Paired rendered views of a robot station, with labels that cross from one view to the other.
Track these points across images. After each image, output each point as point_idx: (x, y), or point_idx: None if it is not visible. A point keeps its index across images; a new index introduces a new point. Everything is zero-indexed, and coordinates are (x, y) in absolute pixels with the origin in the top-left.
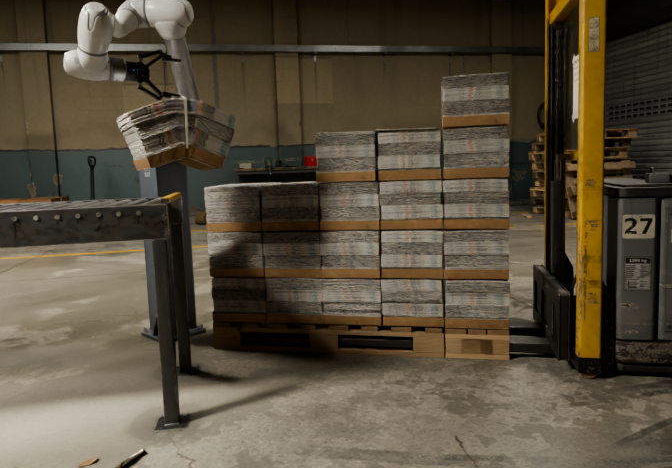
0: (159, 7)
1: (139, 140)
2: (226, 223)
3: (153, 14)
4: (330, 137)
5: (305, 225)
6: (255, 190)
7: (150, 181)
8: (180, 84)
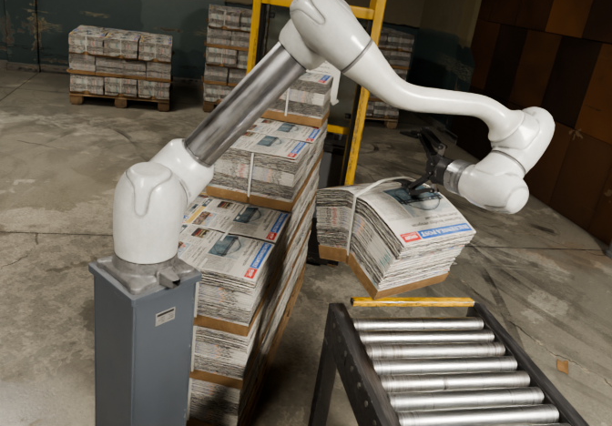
0: None
1: (450, 257)
2: (257, 309)
3: None
4: (300, 160)
5: (281, 261)
6: (273, 250)
7: (173, 327)
8: (245, 131)
